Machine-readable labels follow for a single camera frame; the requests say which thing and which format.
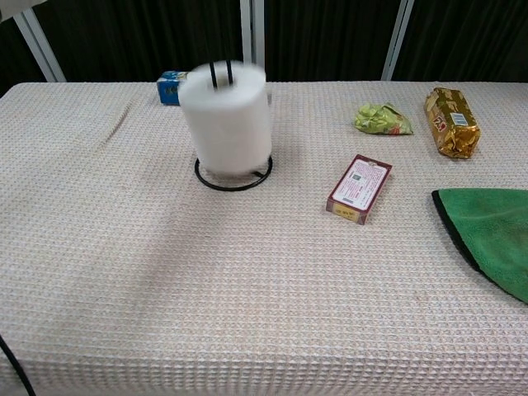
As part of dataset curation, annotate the green snack bag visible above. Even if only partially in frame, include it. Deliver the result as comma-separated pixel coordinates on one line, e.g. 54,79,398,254
352,102,414,137

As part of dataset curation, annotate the white toilet paper roll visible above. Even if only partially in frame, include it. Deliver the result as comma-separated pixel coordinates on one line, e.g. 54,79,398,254
177,60,272,177

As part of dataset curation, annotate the blue cookie box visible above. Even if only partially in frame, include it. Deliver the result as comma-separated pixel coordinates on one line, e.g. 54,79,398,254
156,70,191,106

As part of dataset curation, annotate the white partition post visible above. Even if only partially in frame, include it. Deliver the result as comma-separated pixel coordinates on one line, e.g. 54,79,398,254
239,0,266,83
380,0,415,82
14,7,68,83

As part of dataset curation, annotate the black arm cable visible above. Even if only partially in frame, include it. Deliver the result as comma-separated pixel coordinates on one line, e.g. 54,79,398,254
0,332,37,396

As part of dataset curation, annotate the beige waffle tablecloth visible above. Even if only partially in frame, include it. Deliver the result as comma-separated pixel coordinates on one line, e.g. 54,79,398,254
0,81,528,396

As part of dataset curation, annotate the green microfiber cloth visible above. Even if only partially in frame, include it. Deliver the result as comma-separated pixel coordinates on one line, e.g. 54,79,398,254
431,187,528,305

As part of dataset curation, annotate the red card box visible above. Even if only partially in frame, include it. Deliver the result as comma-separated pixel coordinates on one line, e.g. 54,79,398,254
326,154,393,226

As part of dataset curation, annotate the dark green curtain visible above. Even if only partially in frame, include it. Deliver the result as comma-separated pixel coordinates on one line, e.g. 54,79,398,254
262,0,399,83
390,0,528,83
24,0,244,83
0,16,49,98

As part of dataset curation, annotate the gold foil snack package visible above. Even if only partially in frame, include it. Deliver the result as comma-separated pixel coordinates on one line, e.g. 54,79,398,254
423,86,483,160

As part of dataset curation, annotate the black wire stand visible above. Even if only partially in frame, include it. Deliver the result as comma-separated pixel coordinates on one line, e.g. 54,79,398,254
194,60,274,191

